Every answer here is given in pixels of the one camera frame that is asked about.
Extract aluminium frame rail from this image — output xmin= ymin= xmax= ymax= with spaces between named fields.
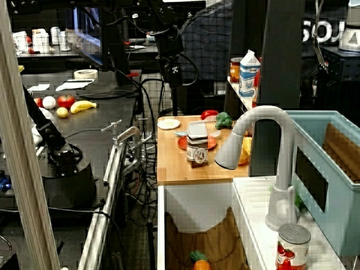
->
xmin=76 ymin=140 xmax=126 ymax=270

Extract white plastic container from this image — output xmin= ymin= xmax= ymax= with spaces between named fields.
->
xmin=31 ymin=28 xmax=51 ymax=55

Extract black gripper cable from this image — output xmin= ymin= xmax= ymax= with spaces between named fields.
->
xmin=176 ymin=52 xmax=200 ymax=87

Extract tomato print tin can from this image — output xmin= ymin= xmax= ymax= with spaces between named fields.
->
xmin=275 ymin=223 xmax=312 ymax=270

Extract computer monitor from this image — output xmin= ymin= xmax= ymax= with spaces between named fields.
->
xmin=73 ymin=6 xmax=104 ymax=66

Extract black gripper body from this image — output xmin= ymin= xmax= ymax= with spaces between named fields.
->
xmin=163 ymin=60 xmax=184 ymax=81

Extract hanging metal spatula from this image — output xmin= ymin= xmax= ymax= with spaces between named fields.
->
xmin=312 ymin=0 xmax=329 ymax=74

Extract grey toy kitchen faucet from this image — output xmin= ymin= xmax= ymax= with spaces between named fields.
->
xmin=214 ymin=105 xmax=299 ymax=232

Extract brown cloth in bin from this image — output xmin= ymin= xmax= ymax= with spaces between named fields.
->
xmin=322 ymin=122 xmax=360 ymax=184

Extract yellow toy corn cob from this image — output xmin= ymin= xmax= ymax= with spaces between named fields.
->
xmin=237 ymin=136 xmax=253 ymax=165

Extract white toy kitchen unit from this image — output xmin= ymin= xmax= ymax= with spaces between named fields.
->
xmin=156 ymin=175 xmax=347 ymax=270

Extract white wall shelf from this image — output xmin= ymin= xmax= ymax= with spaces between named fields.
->
xmin=227 ymin=76 xmax=254 ymax=111

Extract orange plastic plate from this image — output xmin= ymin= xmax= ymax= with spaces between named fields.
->
xmin=178 ymin=134 xmax=218 ymax=151

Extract orange toy carrot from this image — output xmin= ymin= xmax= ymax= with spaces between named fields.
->
xmin=189 ymin=250 xmax=212 ymax=270

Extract green toy grapes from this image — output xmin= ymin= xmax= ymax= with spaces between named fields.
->
xmin=294 ymin=193 xmax=308 ymax=212

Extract black vertical post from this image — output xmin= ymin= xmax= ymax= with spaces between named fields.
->
xmin=256 ymin=0 xmax=306 ymax=177

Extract wooden counter board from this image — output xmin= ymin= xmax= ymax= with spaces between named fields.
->
xmin=156 ymin=115 xmax=251 ymax=186

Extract small white plate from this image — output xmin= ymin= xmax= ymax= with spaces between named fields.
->
xmin=157 ymin=118 xmax=181 ymax=131

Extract small white paper sheet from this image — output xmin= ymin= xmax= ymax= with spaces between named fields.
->
xmin=26 ymin=83 xmax=51 ymax=92

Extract light blue plastic bin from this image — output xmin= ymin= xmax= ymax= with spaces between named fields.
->
xmin=283 ymin=110 xmax=360 ymax=258

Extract green toy broccoli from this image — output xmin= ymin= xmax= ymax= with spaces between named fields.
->
xmin=215 ymin=111 xmax=233 ymax=130

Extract blue white milk carton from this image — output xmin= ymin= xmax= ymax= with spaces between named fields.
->
xmin=238 ymin=49 xmax=262 ymax=98

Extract brown chocolate milk box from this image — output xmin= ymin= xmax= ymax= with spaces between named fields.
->
xmin=186 ymin=121 xmax=209 ymax=169

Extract white masking tape roll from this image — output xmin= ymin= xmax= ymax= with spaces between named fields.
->
xmin=73 ymin=69 xmax=99 ymax=80

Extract metal c-clamp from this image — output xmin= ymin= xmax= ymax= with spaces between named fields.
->
xmin=101 ymin=119 xmax=155 ymax=176

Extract yellow toy banana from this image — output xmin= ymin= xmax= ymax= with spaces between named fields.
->
xmin=70 ymin=100 xmax=97 ymax=114

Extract red toy tomato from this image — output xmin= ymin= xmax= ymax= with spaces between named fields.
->
xmin=57 ymin=94 xmax=77 ymax=109

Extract large white paper sheet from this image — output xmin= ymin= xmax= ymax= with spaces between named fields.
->
xmin=55 ymin=79 xmax=96 ymax=92

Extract silver drink can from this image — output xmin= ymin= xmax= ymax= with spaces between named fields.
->
xmin=57 ymin=30 xmax=71 ymax=52
xmin=50 ymin=26 xmax=61 ymax=46

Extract red toy sushi piece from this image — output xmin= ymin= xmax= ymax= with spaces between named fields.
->
xmin=200 ymin=110 xmax=219 ymax=122

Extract white toy egg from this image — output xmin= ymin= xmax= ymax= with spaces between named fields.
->
xmin=42 ymin=96 xmax=57 ymax=110

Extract white red printed box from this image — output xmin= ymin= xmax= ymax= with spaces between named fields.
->
xmin=12 ymin=30 xmax=29 ymax=55

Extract light wooden beam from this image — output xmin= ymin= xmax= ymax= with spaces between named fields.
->
xmin=0 ymin=0 xmax=61 ymax=270

